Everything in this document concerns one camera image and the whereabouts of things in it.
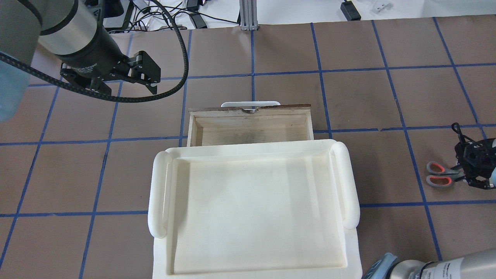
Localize light wooden drawer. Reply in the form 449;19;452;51
186;101;315;147

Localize white plastic tray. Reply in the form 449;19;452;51
148;139;362;279

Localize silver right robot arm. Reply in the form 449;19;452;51
363;136;496;279

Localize aluminium frame post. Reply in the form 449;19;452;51
239;0;259;31

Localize black braided cable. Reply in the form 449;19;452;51
0;0;189;103

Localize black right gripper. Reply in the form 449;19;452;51
480;138;496;189

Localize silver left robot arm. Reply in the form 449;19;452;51
0;0;161;122

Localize black small power brick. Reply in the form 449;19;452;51
340;0;361;21

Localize grey orange scissors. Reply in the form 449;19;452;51
425;161;465;188

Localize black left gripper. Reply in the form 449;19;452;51
60;27;161;96

